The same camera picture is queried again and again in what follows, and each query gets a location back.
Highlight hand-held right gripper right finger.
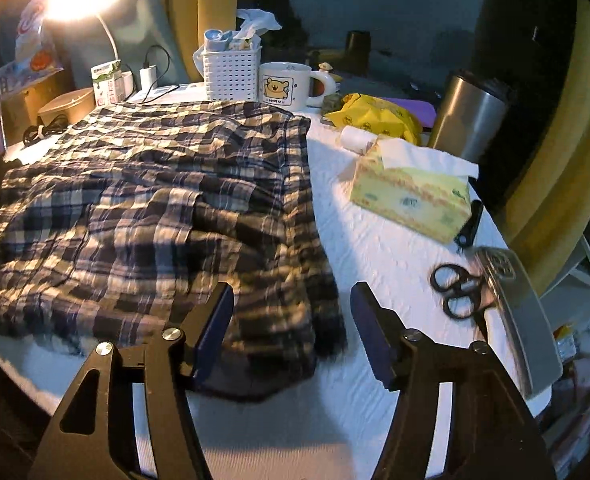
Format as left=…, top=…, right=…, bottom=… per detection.
left=350, top=281, right=558, bottom=480

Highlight green white milk carton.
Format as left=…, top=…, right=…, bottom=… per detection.
left=91, top=60, right=126, bottom=107

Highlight plaid flannel shirt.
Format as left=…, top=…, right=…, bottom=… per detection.
left=0, top=100, right=348, bottom=403

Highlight white plastic bag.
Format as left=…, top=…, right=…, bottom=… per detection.
left=235, top=8, right=282, bottom=41

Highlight printed snack bag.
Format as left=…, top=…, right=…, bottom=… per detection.
left=15, top=0, right=66, bottom=73

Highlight blue white rolled item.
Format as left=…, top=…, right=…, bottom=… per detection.
left=204, top=29, right=233, bottom=53

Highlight black cable bundle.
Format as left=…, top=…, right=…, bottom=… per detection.
left=22, top=114, right=70, bottom=147

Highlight yellow curtain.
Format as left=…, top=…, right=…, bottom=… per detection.
left=167, top=0, right=241, bottom=83
left=502, top=0, right=590, bottom=293

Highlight grey blue curtain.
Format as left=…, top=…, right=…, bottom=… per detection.
left=70, top=0, right=186, bottom=91

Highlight silver flat device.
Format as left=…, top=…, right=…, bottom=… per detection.
left=468, top=247, right=563, bottom=401

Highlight brown cardboard box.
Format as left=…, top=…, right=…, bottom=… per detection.
left=0, top=70, right=76, bottom=126

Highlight white textured tablecloth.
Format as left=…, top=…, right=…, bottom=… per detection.
left=0, top=80, right=551, bottom=480

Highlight stainless steel tumbler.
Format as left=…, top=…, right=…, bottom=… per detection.
left=427, top=70, right=516, bottom=163

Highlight purple notebook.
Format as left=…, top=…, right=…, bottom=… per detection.
left=375, top=97, right=436, bottom=128

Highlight white plastic basket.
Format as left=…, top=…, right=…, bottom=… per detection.
left=202, top=42, right=263, bottom=103

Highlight brown lunch container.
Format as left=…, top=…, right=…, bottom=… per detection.
left=37, top=87, right=96, bottom=128

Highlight black scissors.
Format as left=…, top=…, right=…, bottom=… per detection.
left=430, top=260, right=491, bottom=341

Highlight small black tool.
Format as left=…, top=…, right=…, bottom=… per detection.
left=454, top=200, right=484, bottom=248

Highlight white power strip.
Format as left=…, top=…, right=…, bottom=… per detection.
left=130, top=82, right=206, bottom=103

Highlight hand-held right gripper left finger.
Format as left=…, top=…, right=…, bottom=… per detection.
left=27, top=281, right=236, bottom=480

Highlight yellow plastic bag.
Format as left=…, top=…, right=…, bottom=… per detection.
left=322, top=92, right=423, bottom=146

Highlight black charger cable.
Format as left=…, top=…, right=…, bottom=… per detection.
left=140, top=44, right=177, bottom=105

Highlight yellow tissue box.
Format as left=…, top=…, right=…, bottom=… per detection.
left=350, top=137, right=480, bottom=246

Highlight white bear print mug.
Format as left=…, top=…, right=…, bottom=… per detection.
left=259, top=61, right=337, bottom=109

